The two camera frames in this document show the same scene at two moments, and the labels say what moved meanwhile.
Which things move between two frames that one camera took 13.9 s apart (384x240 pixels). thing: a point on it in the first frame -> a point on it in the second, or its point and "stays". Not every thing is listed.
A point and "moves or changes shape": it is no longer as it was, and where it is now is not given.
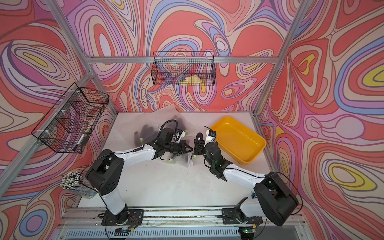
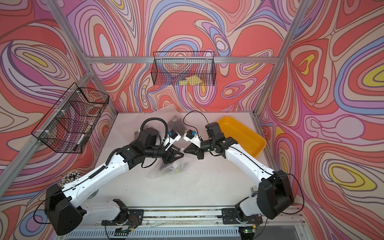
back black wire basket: x=183 y=68 stays
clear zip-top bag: x=170 y=115 moves or changes shape
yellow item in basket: x=191 y=80 stays
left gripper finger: x=185 y=148 -> x=172 y=155
